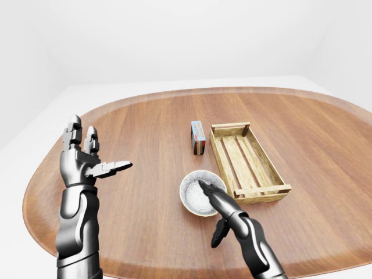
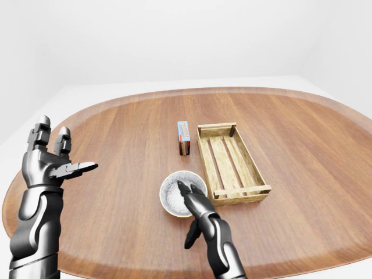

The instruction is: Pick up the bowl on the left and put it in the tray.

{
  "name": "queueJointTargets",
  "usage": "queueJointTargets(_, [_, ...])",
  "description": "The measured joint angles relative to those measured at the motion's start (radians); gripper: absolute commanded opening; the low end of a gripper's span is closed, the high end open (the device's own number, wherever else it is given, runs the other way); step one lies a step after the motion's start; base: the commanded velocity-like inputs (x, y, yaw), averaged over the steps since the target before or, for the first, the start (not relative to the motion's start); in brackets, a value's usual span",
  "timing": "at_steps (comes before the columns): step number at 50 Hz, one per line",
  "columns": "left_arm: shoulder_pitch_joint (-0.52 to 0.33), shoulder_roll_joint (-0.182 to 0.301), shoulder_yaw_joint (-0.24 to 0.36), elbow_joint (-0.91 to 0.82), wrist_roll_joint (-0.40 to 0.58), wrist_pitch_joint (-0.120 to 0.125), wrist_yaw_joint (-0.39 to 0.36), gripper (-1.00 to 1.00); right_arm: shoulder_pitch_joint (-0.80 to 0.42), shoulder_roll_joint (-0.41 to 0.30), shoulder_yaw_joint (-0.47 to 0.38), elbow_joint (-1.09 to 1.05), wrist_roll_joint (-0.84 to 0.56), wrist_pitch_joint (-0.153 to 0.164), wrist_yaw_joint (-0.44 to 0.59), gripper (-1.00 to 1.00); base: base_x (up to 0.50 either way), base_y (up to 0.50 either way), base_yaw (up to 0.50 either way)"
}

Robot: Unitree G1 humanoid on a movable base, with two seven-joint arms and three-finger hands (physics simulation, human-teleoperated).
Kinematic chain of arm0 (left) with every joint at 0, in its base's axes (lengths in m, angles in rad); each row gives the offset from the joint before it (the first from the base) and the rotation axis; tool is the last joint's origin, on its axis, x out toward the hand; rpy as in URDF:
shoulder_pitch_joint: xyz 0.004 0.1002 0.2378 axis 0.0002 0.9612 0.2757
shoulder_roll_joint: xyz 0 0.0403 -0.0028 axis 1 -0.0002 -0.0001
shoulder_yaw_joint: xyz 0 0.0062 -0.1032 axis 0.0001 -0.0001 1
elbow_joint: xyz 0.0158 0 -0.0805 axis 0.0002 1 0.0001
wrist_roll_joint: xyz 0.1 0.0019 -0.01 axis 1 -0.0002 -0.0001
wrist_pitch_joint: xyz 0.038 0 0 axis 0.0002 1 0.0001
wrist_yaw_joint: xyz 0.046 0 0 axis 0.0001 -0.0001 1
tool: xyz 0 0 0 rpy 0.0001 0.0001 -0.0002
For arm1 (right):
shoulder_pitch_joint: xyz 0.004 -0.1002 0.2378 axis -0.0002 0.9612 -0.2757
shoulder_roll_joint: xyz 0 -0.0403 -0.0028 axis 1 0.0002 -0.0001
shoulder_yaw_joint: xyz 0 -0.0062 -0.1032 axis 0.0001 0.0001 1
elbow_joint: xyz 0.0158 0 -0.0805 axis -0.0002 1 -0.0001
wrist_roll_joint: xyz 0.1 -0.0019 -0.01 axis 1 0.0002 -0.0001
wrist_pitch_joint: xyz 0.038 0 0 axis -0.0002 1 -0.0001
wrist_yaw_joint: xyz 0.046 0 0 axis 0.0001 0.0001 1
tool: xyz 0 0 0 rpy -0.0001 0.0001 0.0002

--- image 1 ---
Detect black bowl with speckled inside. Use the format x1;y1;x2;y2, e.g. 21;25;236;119
179;170;228;217

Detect wooden slat tray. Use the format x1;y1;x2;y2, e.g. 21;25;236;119
209;121;292;205

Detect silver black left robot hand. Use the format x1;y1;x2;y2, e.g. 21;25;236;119
59;114;134;188

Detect blue printed food box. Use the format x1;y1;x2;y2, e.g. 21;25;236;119
190;120;207;156

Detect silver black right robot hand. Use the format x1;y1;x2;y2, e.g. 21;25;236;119
198;180;245;249

